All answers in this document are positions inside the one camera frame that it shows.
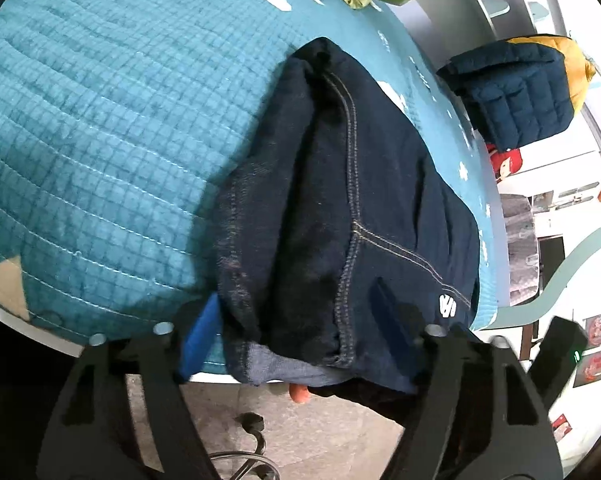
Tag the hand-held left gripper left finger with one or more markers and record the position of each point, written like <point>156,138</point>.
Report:
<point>199,332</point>

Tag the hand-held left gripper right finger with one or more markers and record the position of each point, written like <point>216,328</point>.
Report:
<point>391,321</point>

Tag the dark blue denim jeans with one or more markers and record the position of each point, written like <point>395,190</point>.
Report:
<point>330,220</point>

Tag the dark cloth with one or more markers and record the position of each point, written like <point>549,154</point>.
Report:
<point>365,402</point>

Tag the small orange object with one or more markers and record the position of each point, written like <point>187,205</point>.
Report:
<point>299,393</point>

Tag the grey patterned cloth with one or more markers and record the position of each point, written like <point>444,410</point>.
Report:
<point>519,245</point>

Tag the teal quilted blanket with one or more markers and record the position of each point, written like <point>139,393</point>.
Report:
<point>110,150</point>

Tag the navy puffer jacket yellow hood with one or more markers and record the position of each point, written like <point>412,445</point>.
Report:
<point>520,95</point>

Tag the red wall picture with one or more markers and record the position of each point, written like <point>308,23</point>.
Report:
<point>598,330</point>
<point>561,427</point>
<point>591,367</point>

